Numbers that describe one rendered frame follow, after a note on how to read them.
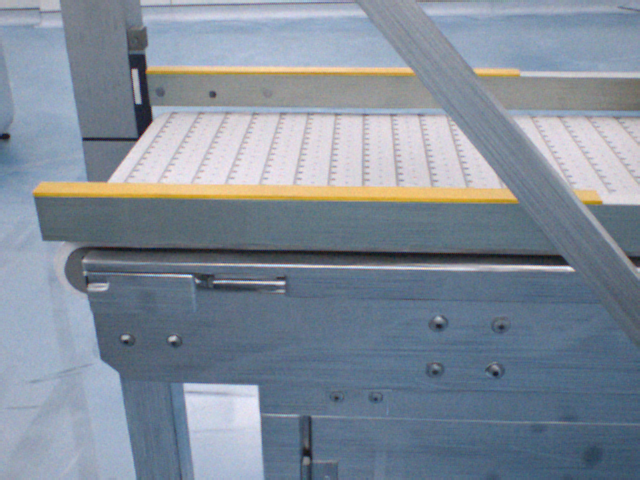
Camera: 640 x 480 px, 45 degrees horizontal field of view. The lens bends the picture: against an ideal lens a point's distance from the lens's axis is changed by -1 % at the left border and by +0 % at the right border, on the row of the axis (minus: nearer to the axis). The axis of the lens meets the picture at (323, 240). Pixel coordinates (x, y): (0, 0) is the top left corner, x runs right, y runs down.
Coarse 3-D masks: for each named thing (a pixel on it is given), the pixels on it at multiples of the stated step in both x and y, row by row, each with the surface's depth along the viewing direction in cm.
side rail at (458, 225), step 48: (48, 240) 48; (96, 240) 48; (144, 240) 47; (192, 240) 47; (240, 240) 47; (288, 240) 47; (336, 240) 47; (384, 240) 47; (432, 240) 47; (480, 240) 46; (528, 240) 46; (624, 240) 46
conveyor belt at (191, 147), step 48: (144, 144) 64; (192, 144) 64; (240, 144) 64; (288, 144) 64; (336, 144) 64; (384, 144) 64; (432, 144) 64; (576, 144) 64; (624, 144) 63; (624, 192) 55
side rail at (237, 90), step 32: (160, 96) 71; (192, 96) 71; (224, 96) 71; (256, 96) 71; (288, 96) 71; (320, 96) 71; (352, 96) 70; (384, 96) 70; (416, 96) 70; (512, 96) 70; (544, 96) 70; (576, 96) 69; (608, 96) 69
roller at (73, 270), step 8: (80, 248) 50; (88, 248) 50; (96, 248) 50; (104, 248) 50; (112, 248) 51; (120, 248) 52; (128, 248) 53; (72, 256) 50; (80, 256) 50; (72, 264) 50; (80, 264) 50; (64, 272) 50; (72, 272) 50; (80, 272) 50; (72, 280) 50; (80, 280) 50; (80, 288) 51
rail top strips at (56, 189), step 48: (48, 192) 46; (96, 192) 46; (144, 192) 46; (192, 192) 46; (240, 192) 46; (288, 192) 46; (336, 192) 46; (384, 192) 46; (432, 192) 46; (480, 192) 46; (576, 192) 46
